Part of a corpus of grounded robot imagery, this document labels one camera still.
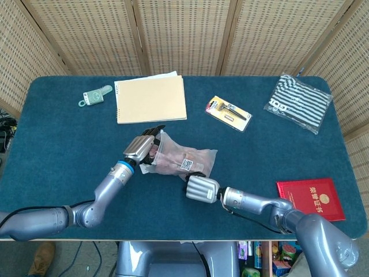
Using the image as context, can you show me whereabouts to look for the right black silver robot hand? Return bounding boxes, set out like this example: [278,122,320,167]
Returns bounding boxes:
[183,171,221,203]

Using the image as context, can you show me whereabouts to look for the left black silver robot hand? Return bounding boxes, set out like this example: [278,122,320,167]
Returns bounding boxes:
[122,124,167,167]

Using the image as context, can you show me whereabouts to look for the pink floral scarf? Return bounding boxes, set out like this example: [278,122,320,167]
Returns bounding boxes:
[149,145,214,175]

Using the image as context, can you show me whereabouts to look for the clear plastic zip bag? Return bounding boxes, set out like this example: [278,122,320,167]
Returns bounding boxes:
[139,129,219,183]

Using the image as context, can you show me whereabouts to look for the striped garment in clear bag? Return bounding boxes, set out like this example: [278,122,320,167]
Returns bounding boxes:
[263,72,333,135]

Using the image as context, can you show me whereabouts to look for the tan spiral notebook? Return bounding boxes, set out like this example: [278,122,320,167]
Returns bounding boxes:
[114,75,188,125]

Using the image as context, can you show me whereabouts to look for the purple snack packet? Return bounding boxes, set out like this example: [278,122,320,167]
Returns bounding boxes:
[237,241,249,261]

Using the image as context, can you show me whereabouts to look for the white paper sheets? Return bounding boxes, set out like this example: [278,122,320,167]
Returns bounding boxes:
[143,71,178,80]

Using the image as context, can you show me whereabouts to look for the grey robot torso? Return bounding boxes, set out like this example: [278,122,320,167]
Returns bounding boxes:
[114,241,240,277]

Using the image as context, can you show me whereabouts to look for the razor in yellow blister pack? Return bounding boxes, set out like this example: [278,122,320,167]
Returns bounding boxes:
[205,95,253,133]

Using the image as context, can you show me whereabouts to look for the wooden table leg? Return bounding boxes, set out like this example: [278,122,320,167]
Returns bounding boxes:
[261,241,273,277]

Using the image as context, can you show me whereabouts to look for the green tissue pack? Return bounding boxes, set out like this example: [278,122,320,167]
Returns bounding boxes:
[241,266,261,277]

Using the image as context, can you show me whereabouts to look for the red green snack can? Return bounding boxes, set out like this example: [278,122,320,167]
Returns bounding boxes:
[280,243,298,262]

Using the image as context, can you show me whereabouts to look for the red certificate book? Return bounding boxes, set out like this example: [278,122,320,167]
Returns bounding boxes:
[276,177,347,223]

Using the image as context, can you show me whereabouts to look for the blue carton box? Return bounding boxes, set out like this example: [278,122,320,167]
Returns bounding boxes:
[272,259,292,276]

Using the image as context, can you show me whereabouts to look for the woven bamboo folding screen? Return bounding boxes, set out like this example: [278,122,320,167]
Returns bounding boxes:
[0,0,369,220]

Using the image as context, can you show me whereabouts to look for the brown shoe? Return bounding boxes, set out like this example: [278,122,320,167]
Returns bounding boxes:
[28,241,57,276]

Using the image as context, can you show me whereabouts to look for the black torso cable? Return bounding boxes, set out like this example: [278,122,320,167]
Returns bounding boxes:
[191,241,209,277]

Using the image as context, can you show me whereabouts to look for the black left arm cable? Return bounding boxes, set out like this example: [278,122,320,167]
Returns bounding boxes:
[0,200,97,224]

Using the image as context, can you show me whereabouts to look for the blue floor cable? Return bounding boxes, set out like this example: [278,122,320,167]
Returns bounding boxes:
[65,241,103,272]

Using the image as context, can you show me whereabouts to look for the tangled floor cables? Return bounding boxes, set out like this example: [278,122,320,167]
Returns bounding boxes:
[0,108,16,154]

